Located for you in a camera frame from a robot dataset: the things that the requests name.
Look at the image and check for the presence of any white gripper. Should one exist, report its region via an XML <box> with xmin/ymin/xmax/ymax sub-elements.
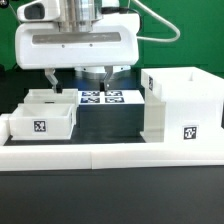
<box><xmin>15</xmin><ymin>13</ymin><xmax>140</xmax><ymax>93</ymax></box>

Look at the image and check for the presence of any white drawer box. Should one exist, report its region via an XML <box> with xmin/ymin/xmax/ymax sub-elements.
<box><xmin>24</xmin><ymin>89</ymin><xmax>78</xmax><ymax>105</ymax></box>
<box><xmin>9</xmin><ymin>104</ymin><xmax>76</xmax><ymax>140</ymax></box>

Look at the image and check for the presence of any white drawer cabinet frame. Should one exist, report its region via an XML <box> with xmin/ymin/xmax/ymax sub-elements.
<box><xmin>141</xmin><ymin>67</ymin><xmax>224</xmax><ymax>143</ymax></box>

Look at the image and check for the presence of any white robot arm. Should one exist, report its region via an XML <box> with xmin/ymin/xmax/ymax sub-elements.
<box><xmin>15</xmin><ymin>0</ymin><xmax>140</xmax><ymax>93</ymax></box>

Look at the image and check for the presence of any paper sheet with markers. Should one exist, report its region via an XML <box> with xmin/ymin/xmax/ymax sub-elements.
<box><xmin>78</xmin><ymin>90</ymin><xmax>144</xmax><ymax>105</ymax></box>

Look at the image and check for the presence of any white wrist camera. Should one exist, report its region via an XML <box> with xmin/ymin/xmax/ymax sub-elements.
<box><xmin>17</xmin><ymin>0</ymin><xmax>61</xmax><ymax>22</ymax></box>

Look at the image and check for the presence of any white fence left rail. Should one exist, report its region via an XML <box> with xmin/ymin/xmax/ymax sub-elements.
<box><xmin>0</xmin><ymin>114</ymin><xmax>11</xmax><ymax>146</ymax></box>

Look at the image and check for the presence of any white fence rail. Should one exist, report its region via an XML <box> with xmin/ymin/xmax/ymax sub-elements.
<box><xmin>0</xmin><ymin>114</ymin><xmax>11</xmax><ymax>146</ymax></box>
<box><xmin>0</xmin><ymin>142</ymin><xmax>224</xmax><ymax>171</ymax></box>

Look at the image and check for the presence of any white fence front rail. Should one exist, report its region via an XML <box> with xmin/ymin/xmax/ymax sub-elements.
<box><xmin>0</xmin><ymin>142</ymin><xmax>224</xmax><ymax>171</ymax></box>

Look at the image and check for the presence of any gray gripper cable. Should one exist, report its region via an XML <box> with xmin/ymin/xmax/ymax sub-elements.
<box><xmin>131</xmin><ymin>0</ymin><xmax>182</xmax><ymax>43</ymax></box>

